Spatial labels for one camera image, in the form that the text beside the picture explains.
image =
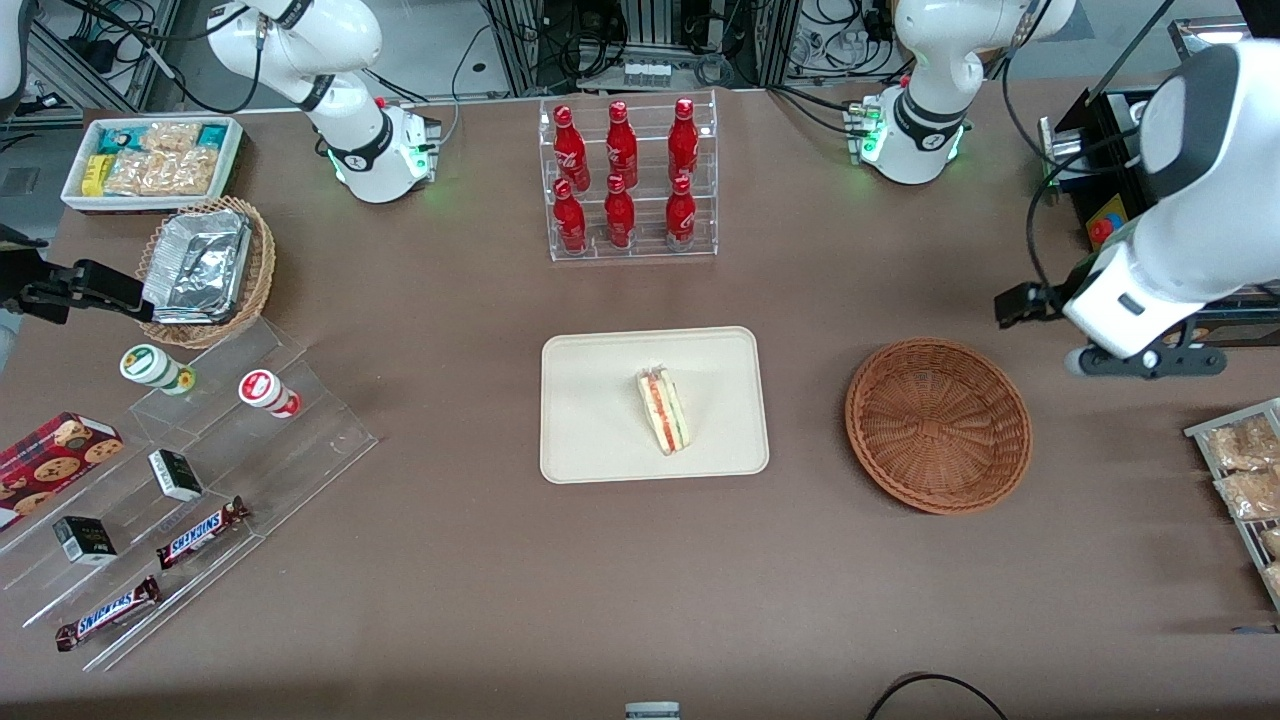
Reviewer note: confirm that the aluminium frame rack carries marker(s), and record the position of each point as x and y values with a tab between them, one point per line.
520	40

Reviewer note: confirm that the metal snack tray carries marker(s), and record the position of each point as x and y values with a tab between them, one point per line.
1193	432

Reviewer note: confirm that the white power strip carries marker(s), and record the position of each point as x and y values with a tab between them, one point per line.
645	75

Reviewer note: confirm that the rice cracker bag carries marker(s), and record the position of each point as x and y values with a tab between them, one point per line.
160	172
170	136

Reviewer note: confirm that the small grey device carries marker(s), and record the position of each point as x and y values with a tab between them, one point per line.
652	712

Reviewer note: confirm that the small black box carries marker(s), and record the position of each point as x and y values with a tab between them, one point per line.
85	540
175	475

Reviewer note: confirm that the red lid white cup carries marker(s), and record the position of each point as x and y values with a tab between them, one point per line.
262	388

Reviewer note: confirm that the teal snack pack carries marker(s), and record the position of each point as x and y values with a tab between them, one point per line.
213	135
118	140

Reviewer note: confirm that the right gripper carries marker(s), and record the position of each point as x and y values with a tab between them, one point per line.
48	291

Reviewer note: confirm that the red cola bottle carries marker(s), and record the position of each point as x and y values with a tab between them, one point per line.
619	214
621	145
683	140
569	148
569	218
680	208

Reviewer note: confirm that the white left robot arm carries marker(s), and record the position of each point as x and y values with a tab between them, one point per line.
1210	180

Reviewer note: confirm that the cream plastic tray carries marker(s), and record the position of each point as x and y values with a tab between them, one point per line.
590	420

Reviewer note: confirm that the triangle sandwich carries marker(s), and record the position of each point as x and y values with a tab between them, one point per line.
665	412

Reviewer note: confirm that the light wicker basket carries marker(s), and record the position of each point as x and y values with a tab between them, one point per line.
262	270

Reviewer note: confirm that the Snickers bar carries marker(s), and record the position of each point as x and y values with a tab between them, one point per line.
108	613
200	533

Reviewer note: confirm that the brown wicker basket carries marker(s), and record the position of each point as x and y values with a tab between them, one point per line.
940	430

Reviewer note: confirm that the clear acrylic stepped display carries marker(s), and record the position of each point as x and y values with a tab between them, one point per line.
300	450

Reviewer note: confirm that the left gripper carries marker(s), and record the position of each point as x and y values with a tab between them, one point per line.
1047	297

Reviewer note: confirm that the clear bag of crackers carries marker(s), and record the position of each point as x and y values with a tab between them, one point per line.
1255	495
1272	542
1275	578
1245	445

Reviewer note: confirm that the clear acrylic bottle rack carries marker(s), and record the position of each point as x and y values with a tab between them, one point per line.
650	250

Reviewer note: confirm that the red cookie box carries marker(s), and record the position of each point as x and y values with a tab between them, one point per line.
50	460

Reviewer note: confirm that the white snack bin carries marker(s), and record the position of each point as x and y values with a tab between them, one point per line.
150	206

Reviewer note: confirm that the yellow snack pack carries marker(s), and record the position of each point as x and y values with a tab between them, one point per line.
94	175

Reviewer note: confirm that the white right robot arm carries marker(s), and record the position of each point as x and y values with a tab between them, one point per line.
300	40

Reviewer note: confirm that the aluminium foil container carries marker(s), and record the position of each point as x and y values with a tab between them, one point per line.
200	265

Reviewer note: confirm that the green lid white cup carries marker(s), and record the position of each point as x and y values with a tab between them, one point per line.
150	365

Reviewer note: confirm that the black yellow food warmer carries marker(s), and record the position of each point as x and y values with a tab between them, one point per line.
1110	150

